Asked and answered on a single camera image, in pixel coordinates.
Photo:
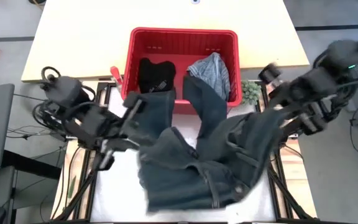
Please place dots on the light wooden desk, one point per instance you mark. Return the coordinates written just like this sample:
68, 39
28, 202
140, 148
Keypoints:
73, 40

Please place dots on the black garment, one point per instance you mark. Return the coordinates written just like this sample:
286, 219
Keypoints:
155, 74

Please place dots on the small green stick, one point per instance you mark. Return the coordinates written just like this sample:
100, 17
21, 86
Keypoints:
72, 186

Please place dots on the small green plant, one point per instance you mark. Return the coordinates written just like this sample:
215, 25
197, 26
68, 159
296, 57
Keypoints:
251, 92

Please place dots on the dark blue jeans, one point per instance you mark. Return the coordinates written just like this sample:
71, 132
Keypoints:
179, 177

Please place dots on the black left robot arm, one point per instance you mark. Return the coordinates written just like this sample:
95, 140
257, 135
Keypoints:
67, 93

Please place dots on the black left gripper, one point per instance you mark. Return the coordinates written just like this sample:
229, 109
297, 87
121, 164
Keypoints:
120, 133

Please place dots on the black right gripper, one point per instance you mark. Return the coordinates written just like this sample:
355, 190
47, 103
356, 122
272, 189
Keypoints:
309, 109

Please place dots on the red plastic laundry bin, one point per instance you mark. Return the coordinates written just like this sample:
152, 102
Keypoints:
182, 43

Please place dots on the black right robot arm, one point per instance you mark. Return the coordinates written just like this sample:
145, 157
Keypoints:
343, 56

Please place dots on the blue striped shirt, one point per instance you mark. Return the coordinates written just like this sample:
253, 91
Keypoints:
213, 74

